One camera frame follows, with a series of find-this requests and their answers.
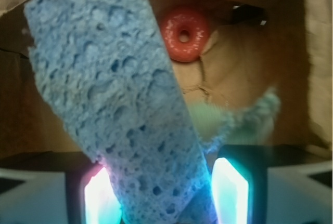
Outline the brown paper bag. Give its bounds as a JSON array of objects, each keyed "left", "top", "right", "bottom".
[{"left": 1, "top": 0, "right": 332, "bottom": 157}]

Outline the teal knitted cloth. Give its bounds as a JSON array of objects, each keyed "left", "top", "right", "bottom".
[{"left": 188, "top": 87, "right": 281, "bottom": 154}]

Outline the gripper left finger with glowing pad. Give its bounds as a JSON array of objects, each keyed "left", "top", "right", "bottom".
[{"left": 1, "top": 153, "right": 122, "bottom": 223}]

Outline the red toy donut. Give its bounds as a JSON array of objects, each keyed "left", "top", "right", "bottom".
[{"left": 160, "top": 7, "right": 210, "bottom": 62}]

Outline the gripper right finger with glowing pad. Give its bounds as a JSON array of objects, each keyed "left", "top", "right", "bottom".
[{"left": 212, "top": 144, "right": 332, "bottom": 223}]

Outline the blue sponge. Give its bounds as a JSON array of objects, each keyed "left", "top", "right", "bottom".
[{"left": 24, "top": 0, "right": 217, "bottom": 223}]

